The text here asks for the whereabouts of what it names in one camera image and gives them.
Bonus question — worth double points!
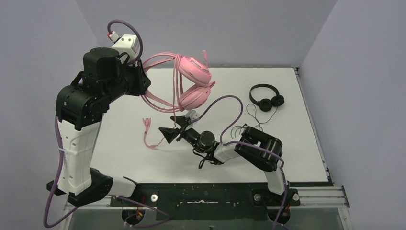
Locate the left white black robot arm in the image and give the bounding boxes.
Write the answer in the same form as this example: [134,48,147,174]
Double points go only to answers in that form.
[47,47,151,207]

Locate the pink over-ear headphones with cable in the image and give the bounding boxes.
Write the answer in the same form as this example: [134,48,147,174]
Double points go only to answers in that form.
[140,49,216,149]

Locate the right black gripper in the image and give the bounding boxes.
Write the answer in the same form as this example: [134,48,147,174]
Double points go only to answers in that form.
[160,116,206,153]

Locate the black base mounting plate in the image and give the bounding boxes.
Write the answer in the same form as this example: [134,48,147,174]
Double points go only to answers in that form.
[78,177,334,223]

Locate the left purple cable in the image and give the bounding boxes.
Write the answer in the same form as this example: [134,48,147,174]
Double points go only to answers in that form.
[44,19,173,229]

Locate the black on-ear headphones with cable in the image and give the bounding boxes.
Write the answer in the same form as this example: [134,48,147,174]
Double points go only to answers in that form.
[245,83,285,131]

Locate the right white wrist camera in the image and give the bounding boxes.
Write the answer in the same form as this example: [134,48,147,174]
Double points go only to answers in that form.
[185,110,200,124]

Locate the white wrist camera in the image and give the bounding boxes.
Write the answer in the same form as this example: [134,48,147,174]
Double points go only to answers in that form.
[108,31,140,60]
[185,110,200,124]

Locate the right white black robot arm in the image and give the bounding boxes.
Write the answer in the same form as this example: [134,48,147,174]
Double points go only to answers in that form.
[159,116,288,205]

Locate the purple cable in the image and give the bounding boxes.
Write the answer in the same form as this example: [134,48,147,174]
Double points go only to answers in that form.
[44,19,173,229]
[193,95,289,230]

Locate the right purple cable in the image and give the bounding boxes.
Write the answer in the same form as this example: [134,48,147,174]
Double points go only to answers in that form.
[193,95,289,230]

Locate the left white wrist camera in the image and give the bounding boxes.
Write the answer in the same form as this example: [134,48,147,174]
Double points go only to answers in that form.
[108,31,140,60]

